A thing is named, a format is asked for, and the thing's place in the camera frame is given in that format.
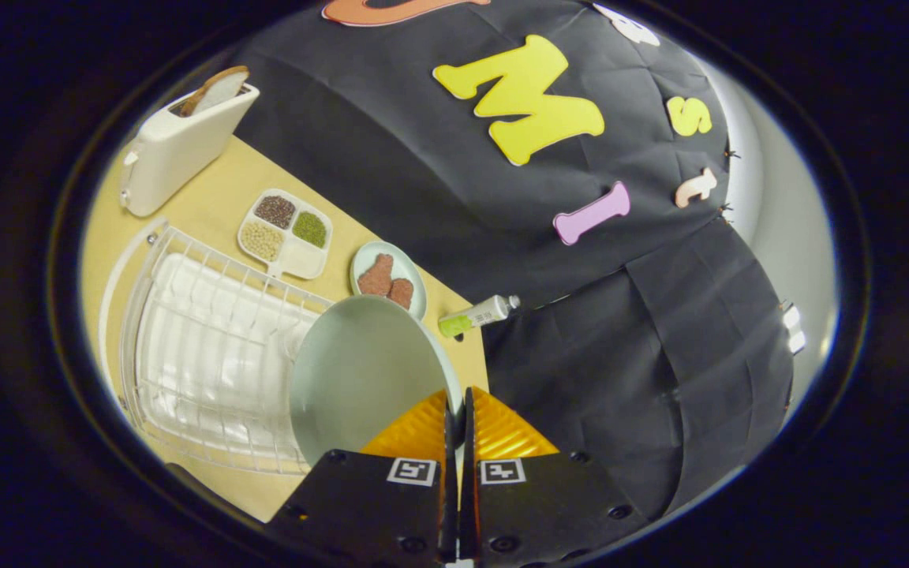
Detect small plate with meat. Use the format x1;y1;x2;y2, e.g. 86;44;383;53
350;240;428;320

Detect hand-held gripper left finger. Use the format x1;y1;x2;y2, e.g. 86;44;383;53
265;388;456;566

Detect pale green plate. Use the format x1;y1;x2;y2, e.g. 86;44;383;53
289;294;465;468

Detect white compartment tray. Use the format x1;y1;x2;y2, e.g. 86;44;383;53
237;188;334;281

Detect white wire dish rack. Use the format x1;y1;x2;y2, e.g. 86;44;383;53
118;226;337;476

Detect yellow beans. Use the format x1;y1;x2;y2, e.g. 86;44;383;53
240;221;285;262

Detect green beans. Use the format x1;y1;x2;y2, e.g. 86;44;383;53
292;211;328;249

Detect dark red beans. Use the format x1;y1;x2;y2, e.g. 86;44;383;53
255;195;297;230

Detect large brown meat piece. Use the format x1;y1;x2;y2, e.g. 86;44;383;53
357;253;395;297

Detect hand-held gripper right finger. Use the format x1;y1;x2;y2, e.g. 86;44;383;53
458;385;649;566

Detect bread slice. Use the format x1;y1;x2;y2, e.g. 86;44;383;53
178;65;251;118

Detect black backdrop cloth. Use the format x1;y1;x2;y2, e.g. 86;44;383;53
230;0;796;521

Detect white toaster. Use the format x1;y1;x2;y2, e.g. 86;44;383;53
119;83;260;219

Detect green drink bottle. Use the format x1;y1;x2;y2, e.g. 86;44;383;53
437;294;522;339

